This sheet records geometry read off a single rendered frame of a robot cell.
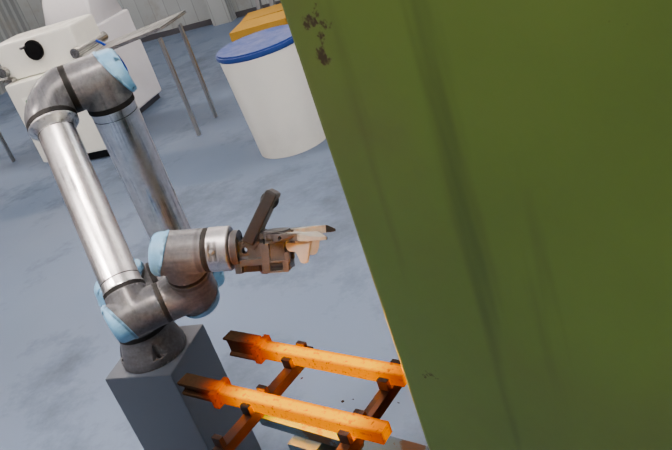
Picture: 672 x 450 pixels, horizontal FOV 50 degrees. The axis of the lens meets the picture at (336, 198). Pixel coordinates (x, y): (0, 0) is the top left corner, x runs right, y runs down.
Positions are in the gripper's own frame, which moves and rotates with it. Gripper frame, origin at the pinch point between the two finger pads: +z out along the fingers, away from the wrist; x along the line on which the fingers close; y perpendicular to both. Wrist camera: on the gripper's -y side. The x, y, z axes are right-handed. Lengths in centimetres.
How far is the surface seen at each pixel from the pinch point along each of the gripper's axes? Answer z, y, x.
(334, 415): 1.4, 26.4, 29.9
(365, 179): 12, -11, 69
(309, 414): -2.8, 26.6, 28.5
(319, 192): -39, 4, -275
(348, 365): 3.1, 21.6, 19.5
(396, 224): 15, -7, 69
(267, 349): -12.8, 20.5, 9.9
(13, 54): -299, -122, -426
